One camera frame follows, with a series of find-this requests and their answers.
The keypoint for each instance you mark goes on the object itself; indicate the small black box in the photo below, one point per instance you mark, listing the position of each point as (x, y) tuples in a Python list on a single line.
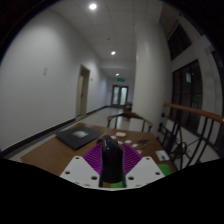
[(98, 141)]

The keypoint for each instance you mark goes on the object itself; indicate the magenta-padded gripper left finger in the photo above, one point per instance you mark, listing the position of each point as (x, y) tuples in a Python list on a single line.
[(80, 171)]

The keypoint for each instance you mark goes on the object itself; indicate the small dark window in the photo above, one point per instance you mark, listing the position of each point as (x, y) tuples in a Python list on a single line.
[(180, 41)]

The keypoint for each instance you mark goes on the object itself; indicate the small white card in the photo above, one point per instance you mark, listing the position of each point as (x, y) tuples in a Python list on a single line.
[(128, 141), (120, 142), (113, 136), (134, 145)]

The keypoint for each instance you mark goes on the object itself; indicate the small printed card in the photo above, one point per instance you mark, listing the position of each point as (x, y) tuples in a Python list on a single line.
[(139, 151)]

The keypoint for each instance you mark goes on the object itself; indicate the black closed laptop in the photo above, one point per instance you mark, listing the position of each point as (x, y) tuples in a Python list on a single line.
[(78, 136)]

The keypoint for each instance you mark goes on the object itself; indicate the wooden armchair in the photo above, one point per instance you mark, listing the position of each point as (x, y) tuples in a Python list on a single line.
[(130, 115)]

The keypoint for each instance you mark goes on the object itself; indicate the black computer mouse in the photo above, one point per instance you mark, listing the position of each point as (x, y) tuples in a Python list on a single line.
[(111, 160)]

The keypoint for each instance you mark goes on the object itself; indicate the wooden chair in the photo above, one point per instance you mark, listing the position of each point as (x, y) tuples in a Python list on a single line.
[(128, 104)]

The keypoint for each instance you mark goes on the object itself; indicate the black railing with wooden handrail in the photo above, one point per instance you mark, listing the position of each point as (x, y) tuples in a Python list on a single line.
[(193, 112)]

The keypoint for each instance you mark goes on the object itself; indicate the side door with frame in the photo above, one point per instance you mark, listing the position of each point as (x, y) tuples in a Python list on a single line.
[(84, 90)]

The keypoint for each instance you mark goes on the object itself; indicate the large dark window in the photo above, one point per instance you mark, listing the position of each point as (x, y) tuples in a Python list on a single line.
[(186, 96)]

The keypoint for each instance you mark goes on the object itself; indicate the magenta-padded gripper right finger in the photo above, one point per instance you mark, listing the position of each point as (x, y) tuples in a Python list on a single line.
[(145, 171)]

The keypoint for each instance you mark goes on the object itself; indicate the small white box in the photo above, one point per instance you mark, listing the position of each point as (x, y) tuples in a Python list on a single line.
[(120, 134)]

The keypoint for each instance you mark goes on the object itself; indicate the green exit sign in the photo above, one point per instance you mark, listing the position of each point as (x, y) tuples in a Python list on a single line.
[(121, 79)]

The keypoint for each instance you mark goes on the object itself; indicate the glass double door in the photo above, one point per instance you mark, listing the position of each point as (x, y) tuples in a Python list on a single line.
[(120, 95)]

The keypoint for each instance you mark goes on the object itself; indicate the white printed leaflet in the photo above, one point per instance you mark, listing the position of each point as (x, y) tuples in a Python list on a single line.
[(162, 155)]

